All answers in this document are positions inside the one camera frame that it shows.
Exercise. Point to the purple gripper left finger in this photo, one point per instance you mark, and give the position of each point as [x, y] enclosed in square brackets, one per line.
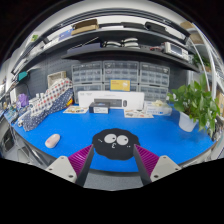
[75, 167]

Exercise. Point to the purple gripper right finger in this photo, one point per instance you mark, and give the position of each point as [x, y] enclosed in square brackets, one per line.
[152, 167]

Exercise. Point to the pink computer mouse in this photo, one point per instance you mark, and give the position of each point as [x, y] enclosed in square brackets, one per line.
[52, 141]

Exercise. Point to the black cartoon face mouse pad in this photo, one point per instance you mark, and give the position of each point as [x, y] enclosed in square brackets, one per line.
[115, 143]

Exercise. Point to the blue desk mat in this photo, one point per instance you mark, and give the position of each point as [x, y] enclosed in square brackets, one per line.
[160, 135]

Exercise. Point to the right leaflet on desk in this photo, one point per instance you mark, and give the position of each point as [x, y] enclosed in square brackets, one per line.
[136, 114]

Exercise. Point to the leaflet on desk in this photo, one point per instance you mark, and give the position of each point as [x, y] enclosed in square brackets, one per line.
[76, 110]
[136, 114]

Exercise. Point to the left leaflet on desk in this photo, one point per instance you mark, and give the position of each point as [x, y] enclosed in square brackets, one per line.
[76, 110]

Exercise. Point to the white tissue box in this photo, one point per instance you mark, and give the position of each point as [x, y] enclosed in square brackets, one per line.
[157, 108]

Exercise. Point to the small black white box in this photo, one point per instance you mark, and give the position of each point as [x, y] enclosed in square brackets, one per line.
[100, 108]

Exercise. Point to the long white product box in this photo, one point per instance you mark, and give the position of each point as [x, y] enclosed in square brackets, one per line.
[117, 100]

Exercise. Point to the patterned fabric pile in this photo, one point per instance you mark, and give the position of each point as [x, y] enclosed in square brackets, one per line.
[54, 99]

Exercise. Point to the green potted plant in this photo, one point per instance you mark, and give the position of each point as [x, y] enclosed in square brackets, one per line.
[195, 105]

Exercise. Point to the purple bag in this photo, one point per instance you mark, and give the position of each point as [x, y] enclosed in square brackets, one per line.
[22, 100]

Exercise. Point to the right clear drawer cabinet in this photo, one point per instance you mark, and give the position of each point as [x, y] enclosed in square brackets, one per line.
[154, 81]

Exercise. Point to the clear drawer cabinet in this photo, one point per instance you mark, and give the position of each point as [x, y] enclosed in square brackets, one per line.
[122, 70]
[154, 81]
[87, 77]

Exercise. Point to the yellow card box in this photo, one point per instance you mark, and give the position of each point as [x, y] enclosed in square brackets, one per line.
[120, 85]

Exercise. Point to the left clear drawer cabinet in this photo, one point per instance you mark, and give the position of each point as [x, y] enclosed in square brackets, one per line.
[87, 77]

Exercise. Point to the middle clear drawer cabinet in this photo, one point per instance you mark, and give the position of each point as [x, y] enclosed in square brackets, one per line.
[122, 70]

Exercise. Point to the grey electronic instrument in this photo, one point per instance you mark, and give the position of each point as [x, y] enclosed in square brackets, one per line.
[172, 49]

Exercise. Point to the cardboard box on shelf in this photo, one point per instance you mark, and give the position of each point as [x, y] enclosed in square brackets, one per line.
[85, 26]

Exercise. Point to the dark wall shelf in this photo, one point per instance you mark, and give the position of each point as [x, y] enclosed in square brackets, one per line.
[129, 54]

